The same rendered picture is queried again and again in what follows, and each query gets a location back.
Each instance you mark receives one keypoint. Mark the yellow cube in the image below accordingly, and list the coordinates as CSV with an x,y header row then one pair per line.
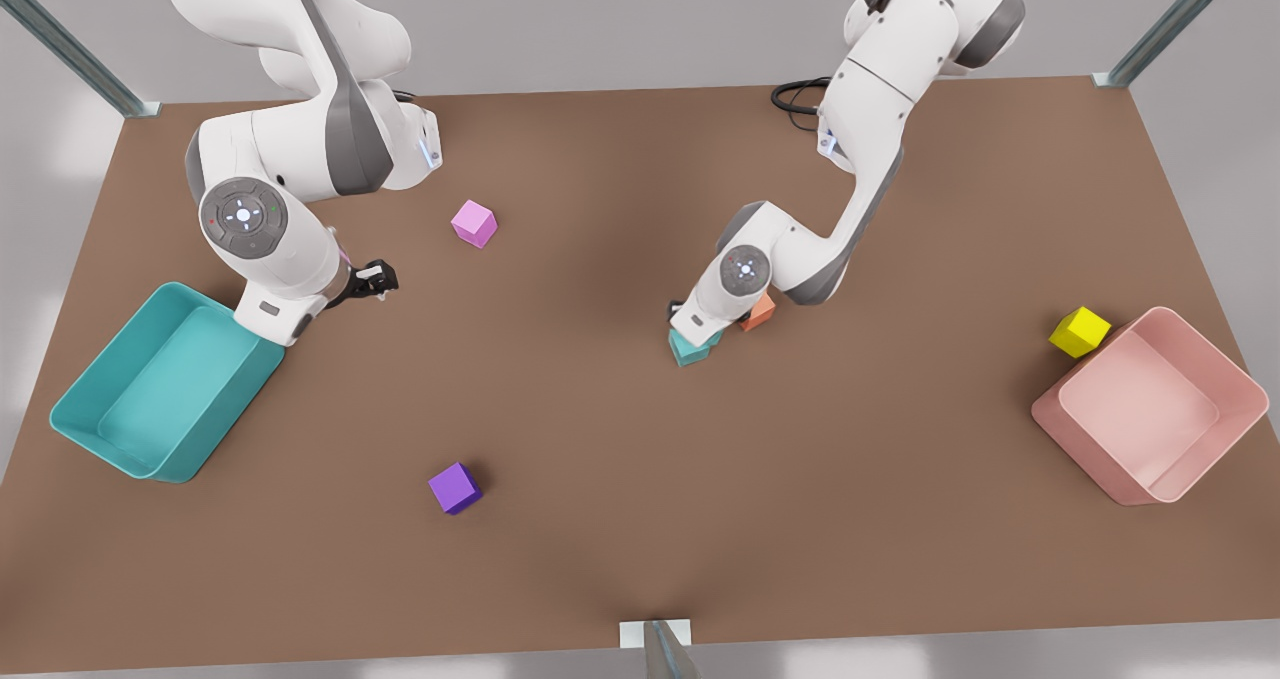
x,y
1079,332

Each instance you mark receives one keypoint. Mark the silver frame post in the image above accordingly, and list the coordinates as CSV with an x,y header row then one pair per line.
x,y
1170,24
660,649
70,49

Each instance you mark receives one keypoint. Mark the pink plastic bin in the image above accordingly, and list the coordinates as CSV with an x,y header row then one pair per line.
x,y
1150,404

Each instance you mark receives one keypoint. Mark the teal blue cube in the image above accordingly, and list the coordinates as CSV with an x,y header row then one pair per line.
x,y
692,349

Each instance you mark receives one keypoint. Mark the pink cube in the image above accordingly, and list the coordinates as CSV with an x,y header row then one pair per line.
x,y
474,223

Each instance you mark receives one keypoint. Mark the purple cube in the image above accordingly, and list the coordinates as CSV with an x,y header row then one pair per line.
x,y
455,488

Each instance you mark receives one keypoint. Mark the orange cube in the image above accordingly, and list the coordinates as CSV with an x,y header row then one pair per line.
x,y
760,314

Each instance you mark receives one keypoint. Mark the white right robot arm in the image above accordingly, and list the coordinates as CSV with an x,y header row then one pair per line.
x,y
300,149

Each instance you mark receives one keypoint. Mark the teal plastic bin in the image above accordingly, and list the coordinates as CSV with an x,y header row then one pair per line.
x,y
165,384

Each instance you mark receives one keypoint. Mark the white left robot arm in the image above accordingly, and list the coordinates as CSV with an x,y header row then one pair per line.
x,y
880,89

